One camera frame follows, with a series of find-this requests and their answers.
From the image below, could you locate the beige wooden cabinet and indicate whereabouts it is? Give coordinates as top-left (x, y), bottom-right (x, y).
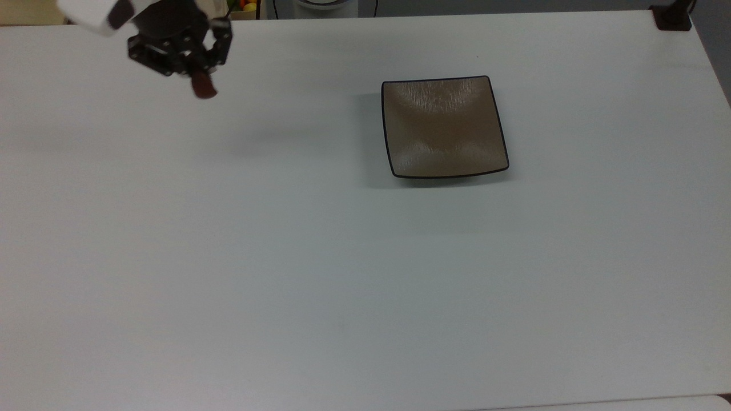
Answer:
top-left (0, 0), bottom-right (68, 27)

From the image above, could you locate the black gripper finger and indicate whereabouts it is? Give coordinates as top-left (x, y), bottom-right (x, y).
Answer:
top-left (200, 19), bottom-right (234, 76)
top-left (170, 54), bottom-right (202, 82)

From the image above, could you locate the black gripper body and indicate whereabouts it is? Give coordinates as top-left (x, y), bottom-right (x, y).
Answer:
top-left (127, 11), bottom-right (227, 76)

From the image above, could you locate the small round brown food item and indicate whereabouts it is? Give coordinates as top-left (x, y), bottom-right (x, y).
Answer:
top-left (191, 71), bottom-right (219, 100)

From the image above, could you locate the square beige ceramic plate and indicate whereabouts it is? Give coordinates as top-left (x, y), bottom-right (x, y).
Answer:
top-left (381, 75), bottom-right (510, 180)

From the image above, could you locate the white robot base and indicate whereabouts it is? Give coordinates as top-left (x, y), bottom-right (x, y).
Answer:
top-left (290, 0), bottom-right (360, 19)

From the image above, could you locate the black camera stand clamp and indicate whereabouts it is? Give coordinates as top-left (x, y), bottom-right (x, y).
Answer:
top-left (649, 0), bottom-right (696, 31)

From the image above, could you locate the box of toy fruit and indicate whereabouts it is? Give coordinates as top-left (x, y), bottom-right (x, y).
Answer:
top-left (227, 0), bottom-right (262, 21)

